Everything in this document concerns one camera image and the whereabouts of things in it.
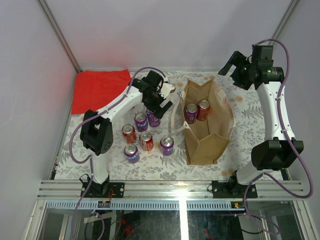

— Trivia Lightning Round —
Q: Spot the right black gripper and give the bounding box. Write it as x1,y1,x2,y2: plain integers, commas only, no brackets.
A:
218,51,256,91

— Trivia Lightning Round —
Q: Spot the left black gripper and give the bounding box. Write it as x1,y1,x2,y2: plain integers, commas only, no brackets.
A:
142,88,172,119

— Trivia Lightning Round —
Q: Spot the purple fanta can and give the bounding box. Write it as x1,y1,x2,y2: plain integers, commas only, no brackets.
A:
146,109,161,127
160,136,174,156
123,143,140,164
134,112,148,132
184,103,199,124

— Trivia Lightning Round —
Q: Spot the red coke can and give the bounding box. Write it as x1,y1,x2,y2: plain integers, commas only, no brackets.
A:
197,100,211,121
122,124,137,144
139,131,154,151

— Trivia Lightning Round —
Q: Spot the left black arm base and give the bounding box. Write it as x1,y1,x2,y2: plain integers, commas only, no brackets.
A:
79,174,125,200

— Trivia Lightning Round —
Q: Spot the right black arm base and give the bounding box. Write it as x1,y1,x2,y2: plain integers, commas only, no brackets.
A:
206,170,253,199

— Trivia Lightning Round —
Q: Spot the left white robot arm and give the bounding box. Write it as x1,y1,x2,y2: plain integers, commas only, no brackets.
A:
80,67,176,198

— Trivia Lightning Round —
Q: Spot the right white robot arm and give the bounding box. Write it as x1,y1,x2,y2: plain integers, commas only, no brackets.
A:
218,45,304,198

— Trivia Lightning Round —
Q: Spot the red coke can front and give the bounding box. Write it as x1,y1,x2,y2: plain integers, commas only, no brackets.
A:
139,131,154,151

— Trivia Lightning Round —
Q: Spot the floral patterned tablecloth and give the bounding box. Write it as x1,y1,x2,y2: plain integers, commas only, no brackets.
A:
53,71,286,181

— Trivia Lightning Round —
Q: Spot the purple fanta can front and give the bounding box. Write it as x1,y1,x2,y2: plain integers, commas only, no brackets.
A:
123,143,140,164

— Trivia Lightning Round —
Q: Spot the red folded cloth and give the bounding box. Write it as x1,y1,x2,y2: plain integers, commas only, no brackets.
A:
71,69,131,115

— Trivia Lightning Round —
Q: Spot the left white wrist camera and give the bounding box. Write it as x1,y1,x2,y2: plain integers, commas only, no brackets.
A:
159,81,176,99

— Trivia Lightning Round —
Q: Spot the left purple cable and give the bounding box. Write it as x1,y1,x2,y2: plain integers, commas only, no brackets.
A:
68,66,167,240

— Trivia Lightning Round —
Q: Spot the purple cable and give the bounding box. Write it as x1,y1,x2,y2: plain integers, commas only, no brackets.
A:
68,66,167,240
242,38,315,236

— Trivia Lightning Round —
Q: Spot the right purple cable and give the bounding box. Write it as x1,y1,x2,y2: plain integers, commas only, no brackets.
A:
242,38,315,236

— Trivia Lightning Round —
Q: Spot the aluminium front rail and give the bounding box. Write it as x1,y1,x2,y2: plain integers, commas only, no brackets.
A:
37,180,297,201

